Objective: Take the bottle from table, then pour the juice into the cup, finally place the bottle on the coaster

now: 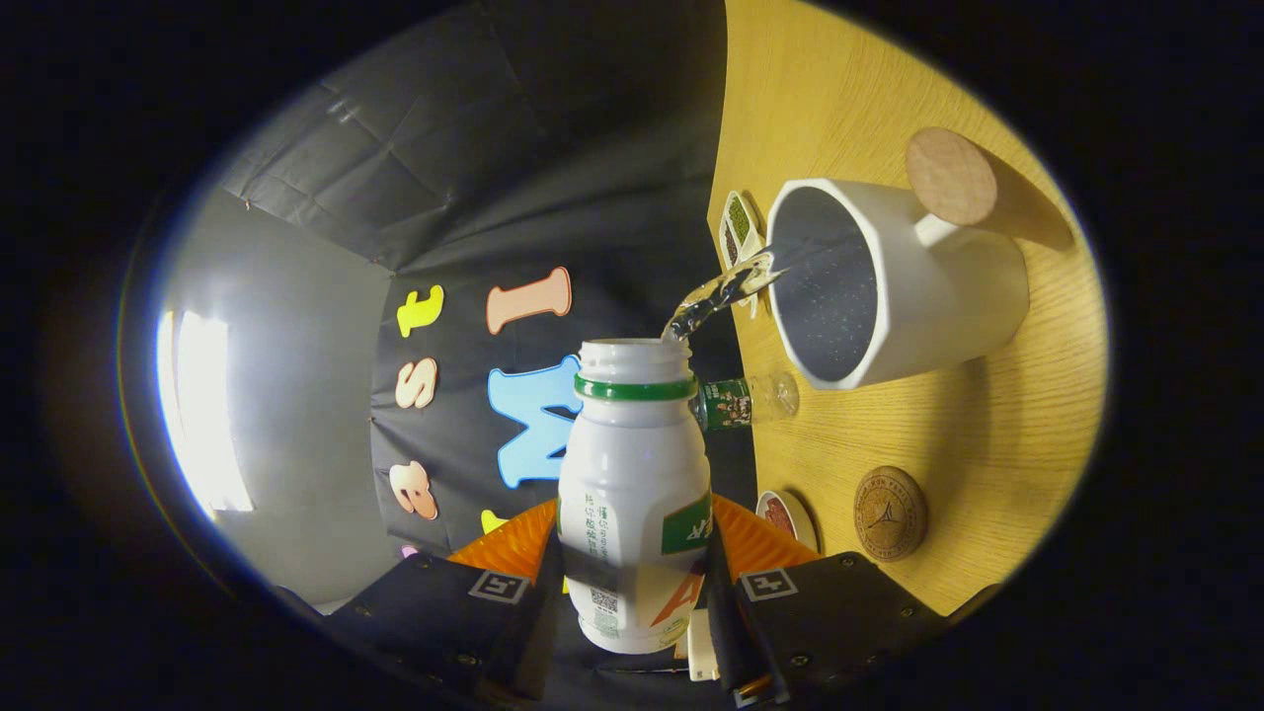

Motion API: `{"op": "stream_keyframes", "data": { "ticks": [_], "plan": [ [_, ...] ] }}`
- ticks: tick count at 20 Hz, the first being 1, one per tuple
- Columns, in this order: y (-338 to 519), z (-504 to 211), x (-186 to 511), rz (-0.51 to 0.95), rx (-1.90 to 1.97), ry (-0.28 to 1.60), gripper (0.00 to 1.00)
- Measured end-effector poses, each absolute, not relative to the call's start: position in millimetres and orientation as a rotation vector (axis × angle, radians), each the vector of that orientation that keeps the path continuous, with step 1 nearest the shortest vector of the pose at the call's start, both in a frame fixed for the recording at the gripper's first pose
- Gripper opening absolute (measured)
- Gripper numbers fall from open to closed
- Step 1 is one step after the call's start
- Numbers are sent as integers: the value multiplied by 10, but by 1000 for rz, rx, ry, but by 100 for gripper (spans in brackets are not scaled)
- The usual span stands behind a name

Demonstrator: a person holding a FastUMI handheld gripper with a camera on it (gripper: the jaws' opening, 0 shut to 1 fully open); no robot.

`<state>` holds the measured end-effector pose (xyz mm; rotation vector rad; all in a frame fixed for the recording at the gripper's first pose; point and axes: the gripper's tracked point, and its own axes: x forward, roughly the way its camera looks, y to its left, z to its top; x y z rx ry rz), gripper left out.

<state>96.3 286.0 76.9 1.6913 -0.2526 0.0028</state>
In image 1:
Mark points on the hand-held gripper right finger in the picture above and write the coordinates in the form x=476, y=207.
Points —
x=839, y=612

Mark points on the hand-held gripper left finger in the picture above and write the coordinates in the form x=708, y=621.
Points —
x=434, y=617

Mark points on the round wooden coaster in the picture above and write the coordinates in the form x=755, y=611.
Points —
x=891, y=513

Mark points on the white juice bottle green label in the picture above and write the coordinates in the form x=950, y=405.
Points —
x=632, y=474

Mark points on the clear plastic water bottle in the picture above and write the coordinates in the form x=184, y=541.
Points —
x=736, y=403

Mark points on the beige round plate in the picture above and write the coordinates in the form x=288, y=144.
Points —
x=805, y=523

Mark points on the red meat strip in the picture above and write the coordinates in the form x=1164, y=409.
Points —
x=780, y=515

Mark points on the cream toaster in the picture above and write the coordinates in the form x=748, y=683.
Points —
x=703, y=647

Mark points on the wooden table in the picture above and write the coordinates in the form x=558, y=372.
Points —
x=987, y=425

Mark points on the bright ceiling light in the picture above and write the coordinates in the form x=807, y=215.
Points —
x=202, y=415

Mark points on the white divided bean tray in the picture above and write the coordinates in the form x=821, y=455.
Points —
x=739, y=222

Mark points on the black backdrop cloth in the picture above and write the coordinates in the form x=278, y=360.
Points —
x=553, y=178

